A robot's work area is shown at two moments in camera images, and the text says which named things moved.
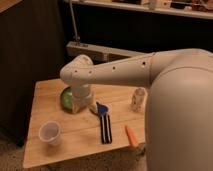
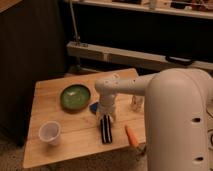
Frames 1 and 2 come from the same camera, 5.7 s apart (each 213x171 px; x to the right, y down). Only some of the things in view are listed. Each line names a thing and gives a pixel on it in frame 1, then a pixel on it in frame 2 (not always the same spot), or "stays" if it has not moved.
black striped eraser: (105, 127) stays
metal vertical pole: (73, 19) stays
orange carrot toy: (131, 136) stays
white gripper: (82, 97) -> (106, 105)
